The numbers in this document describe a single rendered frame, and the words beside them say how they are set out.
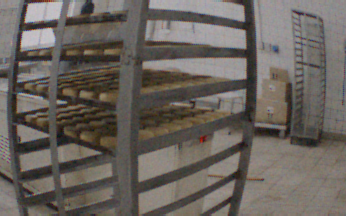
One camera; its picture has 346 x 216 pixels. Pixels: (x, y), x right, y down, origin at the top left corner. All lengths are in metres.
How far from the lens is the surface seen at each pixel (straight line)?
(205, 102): 2.98
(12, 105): 1.31
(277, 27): 6.97
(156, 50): 1.11
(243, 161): 1.59
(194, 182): 2.95
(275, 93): 6.61
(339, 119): 6.77
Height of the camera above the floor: 1.30
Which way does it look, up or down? 9 degrees down
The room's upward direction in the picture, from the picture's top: 3 degrees clockwise
